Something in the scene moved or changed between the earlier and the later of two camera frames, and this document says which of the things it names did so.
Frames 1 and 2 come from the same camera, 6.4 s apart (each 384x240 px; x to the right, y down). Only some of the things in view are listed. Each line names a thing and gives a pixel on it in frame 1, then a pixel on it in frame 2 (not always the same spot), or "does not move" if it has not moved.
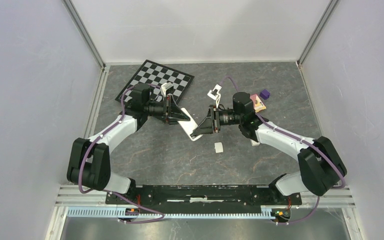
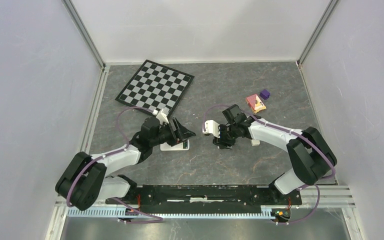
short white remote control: [189, 126] to [183, 146]
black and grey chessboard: [155, 75] does not move
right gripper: [206, 126] to [221, 142]
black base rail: [202, 197] does not move
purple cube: [265, 94] does not move
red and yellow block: [258, 105] does not move
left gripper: [174, 113] to [181, 134]
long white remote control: [254, 143] does not move
